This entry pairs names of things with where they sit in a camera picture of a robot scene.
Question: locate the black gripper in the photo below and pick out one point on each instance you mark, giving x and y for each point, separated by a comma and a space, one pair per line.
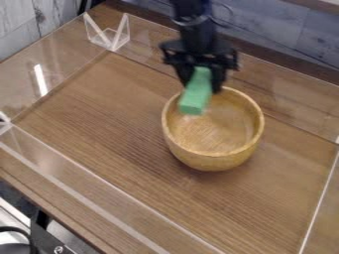
198, 47

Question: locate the green rectangular stick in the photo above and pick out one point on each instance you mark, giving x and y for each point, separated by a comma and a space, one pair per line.
197, 92

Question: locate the wooden bowl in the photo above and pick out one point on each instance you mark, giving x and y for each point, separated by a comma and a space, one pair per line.
217, 140

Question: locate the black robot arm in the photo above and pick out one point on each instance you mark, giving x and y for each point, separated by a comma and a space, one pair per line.
188, 10

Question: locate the clear acrylic tray walls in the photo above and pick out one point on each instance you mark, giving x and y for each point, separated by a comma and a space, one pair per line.
82, 151

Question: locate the clear acrylic corner bracket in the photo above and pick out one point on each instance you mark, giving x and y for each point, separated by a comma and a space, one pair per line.
109, 39

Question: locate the black table leg frame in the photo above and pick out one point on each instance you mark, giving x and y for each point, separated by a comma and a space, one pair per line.
48, 244

